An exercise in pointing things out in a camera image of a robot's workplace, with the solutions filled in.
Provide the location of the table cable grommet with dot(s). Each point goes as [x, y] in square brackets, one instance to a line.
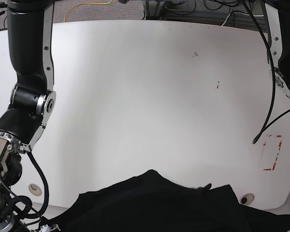
[35, 190]
[247, 199]

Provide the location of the left table cable grommet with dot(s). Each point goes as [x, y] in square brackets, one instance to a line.
[35, 190]

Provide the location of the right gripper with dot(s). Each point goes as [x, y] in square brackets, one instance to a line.
[49, 228]

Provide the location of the right table cable grommet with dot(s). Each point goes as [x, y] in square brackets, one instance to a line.
[247, 199]

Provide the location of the black T-shirt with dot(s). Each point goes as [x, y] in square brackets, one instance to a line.
[151, 203]

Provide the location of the aluminium frame post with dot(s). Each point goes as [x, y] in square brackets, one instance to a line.
[153, 9]

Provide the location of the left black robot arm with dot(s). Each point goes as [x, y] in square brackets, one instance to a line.
[277, 43]

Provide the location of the red tape rectangle marking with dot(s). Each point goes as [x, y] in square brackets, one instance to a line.
[270, 152]

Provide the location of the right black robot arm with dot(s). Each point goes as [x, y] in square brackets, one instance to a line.
[31, 104]

